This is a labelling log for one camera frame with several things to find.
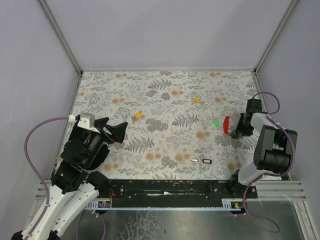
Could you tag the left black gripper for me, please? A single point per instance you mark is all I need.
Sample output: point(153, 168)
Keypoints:
point(104, 133)

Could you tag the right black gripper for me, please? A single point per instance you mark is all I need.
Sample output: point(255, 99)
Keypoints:
point(240, 126)

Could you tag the red grey key organizer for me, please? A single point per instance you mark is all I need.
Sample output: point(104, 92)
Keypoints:
point(230, 124)

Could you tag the green tag key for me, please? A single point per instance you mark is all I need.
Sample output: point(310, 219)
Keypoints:
point(215, 121)

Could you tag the orange tag key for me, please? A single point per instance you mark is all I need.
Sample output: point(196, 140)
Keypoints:
point(135, 116)

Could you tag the black tag key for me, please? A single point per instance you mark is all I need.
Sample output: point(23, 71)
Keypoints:
point(203, 161)

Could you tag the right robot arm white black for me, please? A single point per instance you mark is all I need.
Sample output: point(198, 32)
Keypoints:
point(274, 152)

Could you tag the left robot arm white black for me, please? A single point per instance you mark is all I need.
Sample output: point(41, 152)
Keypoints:
point(76, 182)

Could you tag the black cloth cap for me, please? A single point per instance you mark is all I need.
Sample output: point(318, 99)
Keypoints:
point(99, 158)

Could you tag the yellow tag key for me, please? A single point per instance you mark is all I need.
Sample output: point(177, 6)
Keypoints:
point(199, 101)

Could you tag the floral table mat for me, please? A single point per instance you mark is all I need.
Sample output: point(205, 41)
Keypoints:
point(172, 129)

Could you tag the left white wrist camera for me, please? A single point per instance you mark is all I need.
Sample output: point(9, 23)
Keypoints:
point(84, 120)

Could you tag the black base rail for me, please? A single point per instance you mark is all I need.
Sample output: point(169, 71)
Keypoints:
point(173, 193)

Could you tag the aluminium frame posts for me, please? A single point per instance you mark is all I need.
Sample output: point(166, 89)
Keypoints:
point(154, 35)

